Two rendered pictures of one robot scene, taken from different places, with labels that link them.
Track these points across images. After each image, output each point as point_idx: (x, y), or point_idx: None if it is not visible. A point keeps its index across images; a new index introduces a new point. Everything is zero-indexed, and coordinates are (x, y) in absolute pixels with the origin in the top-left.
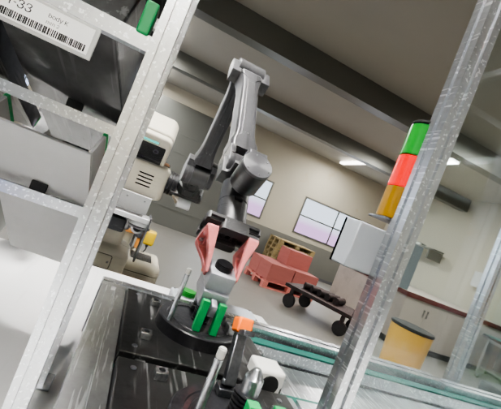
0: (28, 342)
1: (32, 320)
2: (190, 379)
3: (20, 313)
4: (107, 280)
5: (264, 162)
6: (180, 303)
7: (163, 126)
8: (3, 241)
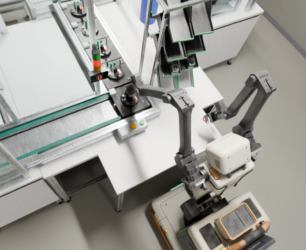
0: (159, 100)
1: (165, 107)
2: (124, 81)
3: (169, 107)
4: (159, 108)
5: (133, 75)
6: (137, 100)
7: (218, 145)
8: (214, 140)
